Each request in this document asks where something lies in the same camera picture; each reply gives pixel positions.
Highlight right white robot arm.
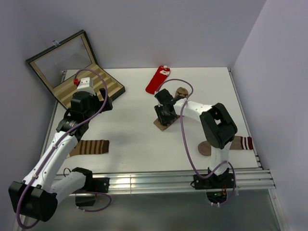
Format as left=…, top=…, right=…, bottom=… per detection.
left=154, top=89, right=238, bottom=188

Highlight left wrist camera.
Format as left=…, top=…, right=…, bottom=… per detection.
left=77, top=77, right=95, bottom=95

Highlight tan sock maroon stripes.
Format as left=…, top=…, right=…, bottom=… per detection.
left=198, top=136, right=254, bottom=156

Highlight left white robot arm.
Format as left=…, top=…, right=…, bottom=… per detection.
left=8, top=88, right=113, bottom=228

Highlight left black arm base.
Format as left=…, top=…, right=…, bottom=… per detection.
left=75, top=177, right=112, bottom=210

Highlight red christmas sock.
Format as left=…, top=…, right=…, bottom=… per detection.
left=145, top=65, right=170, bottom=94

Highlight brown striped sock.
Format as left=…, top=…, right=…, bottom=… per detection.
left=69, top=140, right=110, bottom=157

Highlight aluminium frame rail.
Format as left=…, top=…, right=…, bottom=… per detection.
left=93, top=167, right=276, bottom=195

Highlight black compartment display box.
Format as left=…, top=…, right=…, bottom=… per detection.
left=26, top=30, right=126, bottom=108

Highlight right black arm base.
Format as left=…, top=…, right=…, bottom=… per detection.
left=191, top=173, right=236, bottom=205

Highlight tan argyle sock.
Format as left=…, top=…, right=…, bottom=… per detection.
left=154, top=87, right=188, bottom=131

